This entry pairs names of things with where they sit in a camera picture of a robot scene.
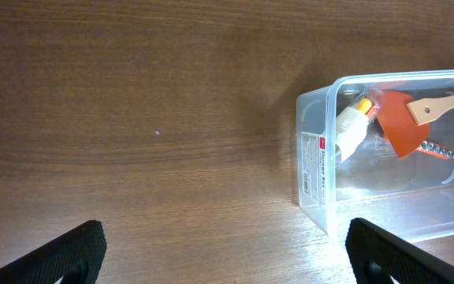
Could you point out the clear plastic container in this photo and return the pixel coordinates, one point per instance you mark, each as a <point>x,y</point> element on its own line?
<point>411,197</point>

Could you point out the red scraper with wooden handle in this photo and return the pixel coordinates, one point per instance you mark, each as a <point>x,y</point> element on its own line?
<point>406,121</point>

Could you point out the clear case of coloured bits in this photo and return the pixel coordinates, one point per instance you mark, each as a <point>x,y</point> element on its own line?
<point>354,121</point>

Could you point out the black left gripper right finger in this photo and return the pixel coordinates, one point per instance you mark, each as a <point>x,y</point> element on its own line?
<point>377,256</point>

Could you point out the orange socket rail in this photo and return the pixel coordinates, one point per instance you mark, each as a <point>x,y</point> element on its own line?
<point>436,150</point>

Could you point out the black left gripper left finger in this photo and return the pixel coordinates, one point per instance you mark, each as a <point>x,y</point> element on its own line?
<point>74,257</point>

